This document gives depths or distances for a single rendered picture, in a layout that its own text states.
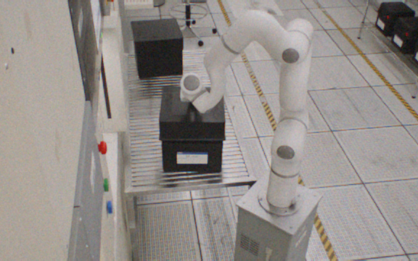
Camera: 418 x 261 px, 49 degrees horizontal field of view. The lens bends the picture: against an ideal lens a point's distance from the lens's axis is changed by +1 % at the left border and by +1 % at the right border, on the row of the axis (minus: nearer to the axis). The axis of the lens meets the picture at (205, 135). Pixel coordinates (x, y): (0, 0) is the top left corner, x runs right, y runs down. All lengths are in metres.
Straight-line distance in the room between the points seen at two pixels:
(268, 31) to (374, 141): 2.37
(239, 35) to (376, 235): 1.85
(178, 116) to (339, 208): 1.53
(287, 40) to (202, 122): 0.62
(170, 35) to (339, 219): 1.56
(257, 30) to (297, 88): 0.25
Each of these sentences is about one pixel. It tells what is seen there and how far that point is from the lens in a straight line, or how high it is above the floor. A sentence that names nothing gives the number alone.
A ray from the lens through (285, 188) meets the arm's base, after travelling 1.88.
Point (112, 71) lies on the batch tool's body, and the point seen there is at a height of 1.20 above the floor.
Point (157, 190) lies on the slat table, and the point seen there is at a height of 0.76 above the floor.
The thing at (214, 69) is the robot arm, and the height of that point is 1.38.
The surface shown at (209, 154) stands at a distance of 2.03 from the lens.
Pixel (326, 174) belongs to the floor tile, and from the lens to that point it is 3.34.
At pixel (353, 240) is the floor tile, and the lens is 2.97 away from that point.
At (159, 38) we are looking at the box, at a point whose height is 1.01.
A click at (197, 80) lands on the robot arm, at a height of 1.31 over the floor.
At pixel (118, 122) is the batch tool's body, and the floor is 0.93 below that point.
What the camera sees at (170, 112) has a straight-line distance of 1.97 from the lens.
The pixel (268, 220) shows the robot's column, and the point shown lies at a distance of 1.92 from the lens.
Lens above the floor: 2.19
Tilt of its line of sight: 38 degrees down
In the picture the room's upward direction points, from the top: 1 degrees clockwise
